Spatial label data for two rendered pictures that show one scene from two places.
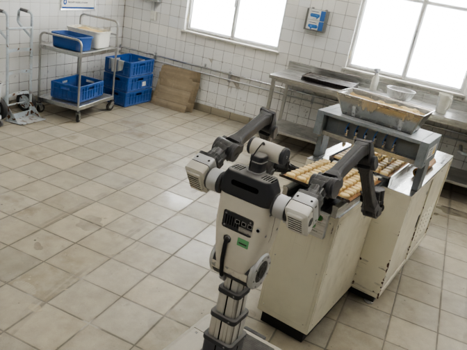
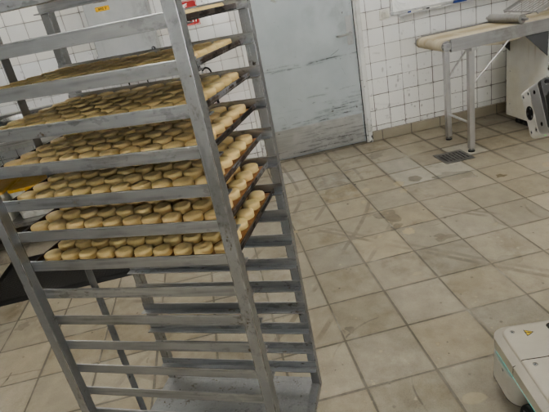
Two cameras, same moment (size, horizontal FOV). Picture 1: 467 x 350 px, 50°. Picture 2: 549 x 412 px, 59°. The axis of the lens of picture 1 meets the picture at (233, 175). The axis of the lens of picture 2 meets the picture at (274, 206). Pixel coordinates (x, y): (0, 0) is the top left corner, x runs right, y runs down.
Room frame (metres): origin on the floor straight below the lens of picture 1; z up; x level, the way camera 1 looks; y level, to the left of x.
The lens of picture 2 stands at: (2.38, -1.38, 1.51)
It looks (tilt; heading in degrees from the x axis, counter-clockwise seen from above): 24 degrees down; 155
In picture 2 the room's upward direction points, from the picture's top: 11 degrees counter-clockwise
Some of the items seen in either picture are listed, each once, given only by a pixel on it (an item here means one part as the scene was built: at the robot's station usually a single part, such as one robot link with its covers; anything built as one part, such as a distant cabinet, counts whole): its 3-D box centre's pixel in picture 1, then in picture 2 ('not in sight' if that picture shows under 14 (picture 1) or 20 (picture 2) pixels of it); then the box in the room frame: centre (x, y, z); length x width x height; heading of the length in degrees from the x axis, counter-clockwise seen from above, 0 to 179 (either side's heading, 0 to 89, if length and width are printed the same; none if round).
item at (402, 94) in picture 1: (399, 94); not in sight; (5.77, -1.69, 0.94); 0.33 x 0.33 x 0.12
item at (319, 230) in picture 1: (306, 218); not in sight; (2.42, -0.42, 0.77); 0.24 x 0.04 x 0.14; 60
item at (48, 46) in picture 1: (79, 65); not in sight; (5.95, 2.05, 0.57); 0.85 x 0.58 x 1.13; 167
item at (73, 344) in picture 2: not in sight; (158, 342); (1.21, -1.28, 0.69); 0.64 x 0.03 x 0.03; 47
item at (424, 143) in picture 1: (372, 146); not in sight; (3.17, -0.85, 1.01); 0.72 x 0.33 x 0.34; 60
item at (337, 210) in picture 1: (392, 169); not in sight; (3.19, -1.04, 0.87); 2.01 x 0.03 x 0.07; 150
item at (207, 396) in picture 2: not in sight; (175, 391); (1.21, -1.28, 0.51); 0.64 x 0.03 x 0.03; 47
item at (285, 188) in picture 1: (352, 155); not in sight; (3.34, -0.78, 0.87); 2.01 x 0.03 x 0.07; 150
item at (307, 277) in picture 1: (320, 247); not in sight; (2.73, -0.60, 0.45); 0.70 x 0.34 x 0.90; 150
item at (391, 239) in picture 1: (372, 207); not in sight; (3.58, -1.09, 0.42); 1.28 x 0.72 x 0.84; 150
